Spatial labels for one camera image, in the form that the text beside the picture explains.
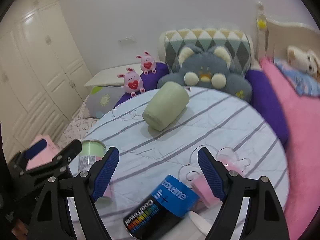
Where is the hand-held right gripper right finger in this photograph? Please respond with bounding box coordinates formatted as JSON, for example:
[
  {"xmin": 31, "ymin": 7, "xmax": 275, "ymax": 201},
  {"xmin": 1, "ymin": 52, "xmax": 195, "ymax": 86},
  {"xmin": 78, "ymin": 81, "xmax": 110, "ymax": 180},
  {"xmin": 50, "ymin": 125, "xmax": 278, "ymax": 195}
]
[{"xmin": 197, "ymin": 147, "xmax": 287, "ymax": 240}]

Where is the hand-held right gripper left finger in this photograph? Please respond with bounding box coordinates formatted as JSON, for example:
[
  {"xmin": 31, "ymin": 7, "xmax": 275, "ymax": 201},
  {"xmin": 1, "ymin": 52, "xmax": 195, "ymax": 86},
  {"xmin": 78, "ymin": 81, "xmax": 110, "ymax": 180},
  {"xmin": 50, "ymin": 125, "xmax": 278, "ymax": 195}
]
[{"xmin": 26, "ymin": 147, "xmax": 120, "ymax": 240}]

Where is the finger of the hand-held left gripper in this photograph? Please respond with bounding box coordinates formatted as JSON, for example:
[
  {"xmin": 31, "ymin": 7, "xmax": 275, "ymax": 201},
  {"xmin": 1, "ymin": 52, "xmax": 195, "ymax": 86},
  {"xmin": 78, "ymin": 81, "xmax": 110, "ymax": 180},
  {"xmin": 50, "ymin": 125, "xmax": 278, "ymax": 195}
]
[
  {"xmin": 24, "ymin": 139, "xmax": 83, "ymax": 180},
  {"xmin": 15, "ymin": 139, "xmax": 48, "ymax": 170}
]

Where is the pale green cup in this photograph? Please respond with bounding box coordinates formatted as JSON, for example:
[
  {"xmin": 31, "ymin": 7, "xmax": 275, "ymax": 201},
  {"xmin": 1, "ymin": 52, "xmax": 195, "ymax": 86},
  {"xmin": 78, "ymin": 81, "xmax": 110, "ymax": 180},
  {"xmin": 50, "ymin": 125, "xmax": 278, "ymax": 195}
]
[{"xmin": 142, "ymin": 82, "xmax": 190, "ymax": 132}]

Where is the clear pink bear cup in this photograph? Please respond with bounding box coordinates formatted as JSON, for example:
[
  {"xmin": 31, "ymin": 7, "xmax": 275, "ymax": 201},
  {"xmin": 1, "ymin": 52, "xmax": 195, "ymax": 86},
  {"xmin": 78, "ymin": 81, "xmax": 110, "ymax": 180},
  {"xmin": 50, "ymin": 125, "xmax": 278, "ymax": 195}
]
[{"xmin": 179, "ymin": 145, "xmax": 252, "ymax": 208}]

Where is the pink folded cloth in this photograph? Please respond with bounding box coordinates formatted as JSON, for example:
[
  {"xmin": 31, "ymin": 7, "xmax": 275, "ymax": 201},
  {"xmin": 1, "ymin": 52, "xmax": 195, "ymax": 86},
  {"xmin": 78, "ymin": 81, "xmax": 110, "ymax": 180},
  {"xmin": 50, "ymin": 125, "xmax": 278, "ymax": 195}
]
[{"xmin": 26, "ymin": 135, "xmax": 62, "ymax": 170}]

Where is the pale green jar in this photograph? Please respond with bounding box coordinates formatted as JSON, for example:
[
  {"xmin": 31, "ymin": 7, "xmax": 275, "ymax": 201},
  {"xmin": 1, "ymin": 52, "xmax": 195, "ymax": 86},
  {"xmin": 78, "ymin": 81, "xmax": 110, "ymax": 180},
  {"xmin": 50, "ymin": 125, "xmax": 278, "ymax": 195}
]
[{"xmin": 78, "ymin": 140, "xmax": 112, "ymax": 205}]

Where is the heart print bedsheet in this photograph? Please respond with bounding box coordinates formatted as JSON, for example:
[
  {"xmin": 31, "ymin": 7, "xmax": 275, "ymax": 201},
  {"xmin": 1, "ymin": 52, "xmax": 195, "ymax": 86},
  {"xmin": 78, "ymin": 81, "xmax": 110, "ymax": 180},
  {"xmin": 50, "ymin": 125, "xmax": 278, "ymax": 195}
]
[{"xmin": 61, "ymin": 97, "xmax": 100, "ymax": 148}]

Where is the striped quilted cloth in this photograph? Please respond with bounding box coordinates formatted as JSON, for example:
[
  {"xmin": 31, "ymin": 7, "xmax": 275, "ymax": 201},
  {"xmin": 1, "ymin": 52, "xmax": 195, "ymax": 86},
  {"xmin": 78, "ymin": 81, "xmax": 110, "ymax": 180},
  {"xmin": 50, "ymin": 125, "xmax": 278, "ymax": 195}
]
[{"xmin": 67, "ymin": 87, "xmax": 290, "ymax": 240}]

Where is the white plastic item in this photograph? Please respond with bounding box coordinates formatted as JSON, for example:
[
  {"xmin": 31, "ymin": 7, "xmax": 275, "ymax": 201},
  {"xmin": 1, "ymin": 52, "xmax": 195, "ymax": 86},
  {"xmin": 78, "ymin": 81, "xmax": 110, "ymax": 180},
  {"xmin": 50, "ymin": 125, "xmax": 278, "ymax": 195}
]
[{"xmin": 189, "ymin": 211, "xmax": 215, "ymax": 240}]

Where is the blue and black can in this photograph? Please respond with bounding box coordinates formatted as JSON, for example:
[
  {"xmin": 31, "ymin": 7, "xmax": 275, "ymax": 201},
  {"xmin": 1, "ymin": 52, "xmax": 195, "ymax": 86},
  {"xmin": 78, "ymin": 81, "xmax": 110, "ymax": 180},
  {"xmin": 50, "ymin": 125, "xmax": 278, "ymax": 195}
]
[{"xmin": 123, "ymin": 174, "xmax": 200, "ymax": 239}]

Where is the grey flower pillow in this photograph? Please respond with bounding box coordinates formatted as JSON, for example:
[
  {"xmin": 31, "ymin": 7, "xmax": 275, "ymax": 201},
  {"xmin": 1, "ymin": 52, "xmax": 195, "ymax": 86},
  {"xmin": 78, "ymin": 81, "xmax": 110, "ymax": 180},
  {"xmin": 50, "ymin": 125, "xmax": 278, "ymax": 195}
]
[{"xmin": 86, "ymin": 86, "xmax": 126, "ymax": 119}]

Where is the cream wardrobe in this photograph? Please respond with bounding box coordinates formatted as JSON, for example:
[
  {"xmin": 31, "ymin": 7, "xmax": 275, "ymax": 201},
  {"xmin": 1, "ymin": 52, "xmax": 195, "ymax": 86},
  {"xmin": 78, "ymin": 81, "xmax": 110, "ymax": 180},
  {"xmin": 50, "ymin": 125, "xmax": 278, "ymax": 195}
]
[{"xmin": 0, "ymin": 0, "xmax": 92, "ymax": 160}]

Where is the white bedside table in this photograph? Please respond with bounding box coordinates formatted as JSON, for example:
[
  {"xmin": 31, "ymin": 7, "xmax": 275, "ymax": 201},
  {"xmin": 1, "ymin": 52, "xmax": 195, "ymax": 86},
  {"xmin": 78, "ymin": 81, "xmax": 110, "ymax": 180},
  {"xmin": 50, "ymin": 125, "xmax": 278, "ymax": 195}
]
[{"xmin": 84, "ymin": 65, "xmax": 143, "ymax": 88}]

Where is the pink bunny plush toy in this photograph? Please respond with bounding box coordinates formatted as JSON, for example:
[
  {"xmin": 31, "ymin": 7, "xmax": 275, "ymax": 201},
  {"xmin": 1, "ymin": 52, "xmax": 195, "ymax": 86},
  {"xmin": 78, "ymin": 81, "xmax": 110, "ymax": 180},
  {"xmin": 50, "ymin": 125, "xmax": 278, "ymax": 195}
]
[
  {"xmin": 136, "ymin": 51, "xmax": 157, "ymax": 75},
  {"xmin": 117, "ymin": 67, "xmax": 145, "ymax": 97}
]

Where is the pink blanket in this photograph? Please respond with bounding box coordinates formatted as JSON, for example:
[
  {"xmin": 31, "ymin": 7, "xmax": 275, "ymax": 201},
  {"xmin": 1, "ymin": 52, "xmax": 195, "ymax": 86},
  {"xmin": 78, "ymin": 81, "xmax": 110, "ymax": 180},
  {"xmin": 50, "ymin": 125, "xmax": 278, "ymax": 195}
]
[{"xmin": 260, "ymin": 57, "xmax": 320, "ymax": 240}]

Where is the grey plush bear cushion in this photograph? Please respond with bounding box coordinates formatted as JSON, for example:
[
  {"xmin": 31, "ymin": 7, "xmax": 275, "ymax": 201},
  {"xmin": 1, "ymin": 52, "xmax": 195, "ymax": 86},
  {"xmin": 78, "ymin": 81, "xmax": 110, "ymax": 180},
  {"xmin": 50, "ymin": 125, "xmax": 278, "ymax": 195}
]
[{"xmin": 157, "ymin": 44, "xmax": 253, "ymax": 103}]

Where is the blue printed pillow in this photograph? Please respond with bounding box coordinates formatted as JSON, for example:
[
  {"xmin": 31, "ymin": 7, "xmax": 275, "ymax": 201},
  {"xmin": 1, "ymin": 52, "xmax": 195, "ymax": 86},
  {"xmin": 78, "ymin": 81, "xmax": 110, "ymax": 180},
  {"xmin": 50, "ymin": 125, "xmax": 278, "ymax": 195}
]
[{"xmin": 273, "ymin": 57, "xmax": 320, "ymax": 97}]

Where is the triangle pattern pillow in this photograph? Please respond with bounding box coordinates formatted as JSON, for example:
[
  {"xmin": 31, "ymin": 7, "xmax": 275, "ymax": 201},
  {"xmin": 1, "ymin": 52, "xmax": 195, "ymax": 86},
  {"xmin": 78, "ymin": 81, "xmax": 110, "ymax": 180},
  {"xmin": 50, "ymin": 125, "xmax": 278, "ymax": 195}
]
[{"xmin": 164, "ymin": 28, "xmax": 252, "ymax": 77}]

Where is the white plush toy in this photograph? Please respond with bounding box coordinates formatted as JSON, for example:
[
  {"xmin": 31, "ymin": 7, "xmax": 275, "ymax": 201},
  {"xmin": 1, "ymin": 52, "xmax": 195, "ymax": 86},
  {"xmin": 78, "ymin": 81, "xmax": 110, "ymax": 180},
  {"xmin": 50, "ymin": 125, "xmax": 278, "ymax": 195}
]
[{"xmin": 286, "ymin": 45, "xmax": 320, "ymax": 77}]

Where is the cream bed headboard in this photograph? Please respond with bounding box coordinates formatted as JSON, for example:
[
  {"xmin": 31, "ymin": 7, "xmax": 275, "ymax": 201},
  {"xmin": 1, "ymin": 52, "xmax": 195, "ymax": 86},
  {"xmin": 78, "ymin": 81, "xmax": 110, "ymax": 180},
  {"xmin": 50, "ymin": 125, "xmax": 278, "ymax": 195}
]
[{"xmin": 255, "ymin": 15, "xmax": 320, "ymax": 64}]

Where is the clear bottle yellow label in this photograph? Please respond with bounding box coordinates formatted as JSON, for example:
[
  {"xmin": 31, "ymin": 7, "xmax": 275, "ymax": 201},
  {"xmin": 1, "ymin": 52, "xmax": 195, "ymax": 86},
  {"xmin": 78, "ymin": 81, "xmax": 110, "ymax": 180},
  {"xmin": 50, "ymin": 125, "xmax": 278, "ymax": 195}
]
[{"xmin": 256, "ymin": 1, "xmax": 267, "ymax": 30}]

